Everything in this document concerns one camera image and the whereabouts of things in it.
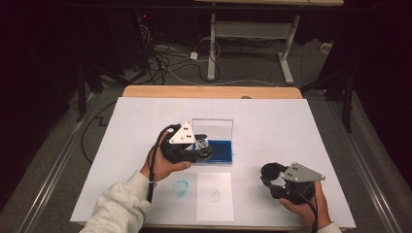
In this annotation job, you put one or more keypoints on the blue ink pad clear case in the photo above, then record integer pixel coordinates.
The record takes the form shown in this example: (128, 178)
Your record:
(222, 152)

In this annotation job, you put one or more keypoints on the person's right hand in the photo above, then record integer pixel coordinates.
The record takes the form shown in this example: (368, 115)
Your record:
(307, 210)

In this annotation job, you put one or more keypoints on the white table cover sheet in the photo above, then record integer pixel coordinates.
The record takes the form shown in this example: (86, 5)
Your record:
(275, 129)

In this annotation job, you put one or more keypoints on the person's left hand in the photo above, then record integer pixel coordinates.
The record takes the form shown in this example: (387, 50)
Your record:
(162, 170)

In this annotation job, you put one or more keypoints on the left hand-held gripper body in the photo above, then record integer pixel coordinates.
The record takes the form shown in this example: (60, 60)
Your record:
(181, 152)

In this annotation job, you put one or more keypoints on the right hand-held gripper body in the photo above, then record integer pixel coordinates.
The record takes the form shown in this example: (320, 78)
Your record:
(294, 191)

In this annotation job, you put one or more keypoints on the black metal stand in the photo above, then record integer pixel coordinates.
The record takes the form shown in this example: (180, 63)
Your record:
(82, 97)
(348, 97)

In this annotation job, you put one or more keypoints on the small white box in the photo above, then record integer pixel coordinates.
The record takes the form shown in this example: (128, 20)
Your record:
(326, 48)

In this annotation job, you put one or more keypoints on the metal floor rail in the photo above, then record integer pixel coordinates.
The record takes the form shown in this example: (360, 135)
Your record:
(48, 184)
(369, 181)

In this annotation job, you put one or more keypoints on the white-framed desk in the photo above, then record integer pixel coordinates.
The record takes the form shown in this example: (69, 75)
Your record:
(212, 48)

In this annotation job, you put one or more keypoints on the clear round stamp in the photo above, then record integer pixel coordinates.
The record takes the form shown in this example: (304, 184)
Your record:
(202, 143)

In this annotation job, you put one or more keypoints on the white power adapter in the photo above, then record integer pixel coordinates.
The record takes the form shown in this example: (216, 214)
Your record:
(194, 55)

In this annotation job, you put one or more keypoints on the white paper sheet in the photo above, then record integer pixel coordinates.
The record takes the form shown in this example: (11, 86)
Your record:
(215, 210)

